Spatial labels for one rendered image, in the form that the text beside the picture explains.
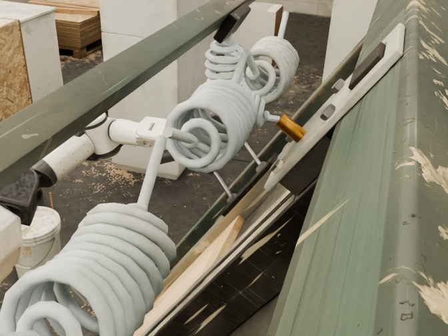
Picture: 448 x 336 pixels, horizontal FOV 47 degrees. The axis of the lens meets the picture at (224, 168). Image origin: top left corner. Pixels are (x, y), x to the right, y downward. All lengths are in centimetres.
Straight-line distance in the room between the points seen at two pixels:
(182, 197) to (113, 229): 346
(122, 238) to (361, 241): 13
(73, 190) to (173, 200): 75
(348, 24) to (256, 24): 165
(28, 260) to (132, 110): 138
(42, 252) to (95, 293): 272
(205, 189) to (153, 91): 82
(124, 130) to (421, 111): 118
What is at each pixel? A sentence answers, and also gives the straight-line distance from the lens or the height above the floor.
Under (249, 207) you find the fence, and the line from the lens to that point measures 119.
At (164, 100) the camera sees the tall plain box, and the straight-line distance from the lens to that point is 366.
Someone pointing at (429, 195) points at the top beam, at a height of 194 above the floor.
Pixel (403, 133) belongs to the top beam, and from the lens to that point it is 30.
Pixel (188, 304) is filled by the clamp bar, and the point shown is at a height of 157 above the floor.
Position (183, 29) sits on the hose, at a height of 196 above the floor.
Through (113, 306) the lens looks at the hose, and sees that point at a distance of 27.
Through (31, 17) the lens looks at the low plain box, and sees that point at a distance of 478.
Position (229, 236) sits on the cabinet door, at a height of 137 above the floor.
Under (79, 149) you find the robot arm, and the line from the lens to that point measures 149.
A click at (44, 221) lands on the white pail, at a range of 301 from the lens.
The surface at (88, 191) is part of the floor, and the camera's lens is 390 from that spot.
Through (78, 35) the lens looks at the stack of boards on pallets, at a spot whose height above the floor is 30.
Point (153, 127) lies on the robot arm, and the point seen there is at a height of 148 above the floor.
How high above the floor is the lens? 206
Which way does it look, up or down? 30 degrees down
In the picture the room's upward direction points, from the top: 2 degrees clockwise
